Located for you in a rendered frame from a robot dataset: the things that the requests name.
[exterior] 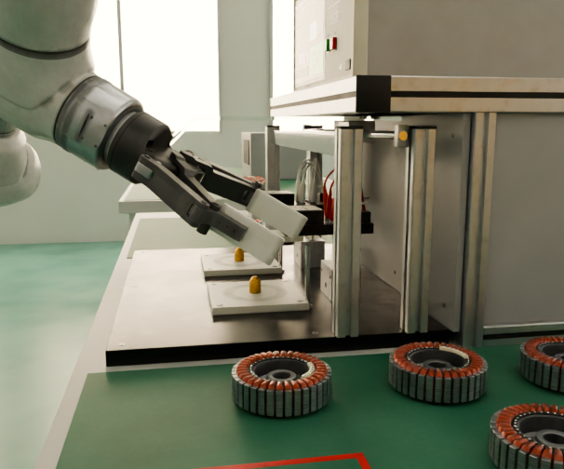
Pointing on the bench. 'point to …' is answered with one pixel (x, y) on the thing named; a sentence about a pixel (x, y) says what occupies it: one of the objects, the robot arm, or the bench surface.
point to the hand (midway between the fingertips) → (281, 234)
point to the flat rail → (305, 140)
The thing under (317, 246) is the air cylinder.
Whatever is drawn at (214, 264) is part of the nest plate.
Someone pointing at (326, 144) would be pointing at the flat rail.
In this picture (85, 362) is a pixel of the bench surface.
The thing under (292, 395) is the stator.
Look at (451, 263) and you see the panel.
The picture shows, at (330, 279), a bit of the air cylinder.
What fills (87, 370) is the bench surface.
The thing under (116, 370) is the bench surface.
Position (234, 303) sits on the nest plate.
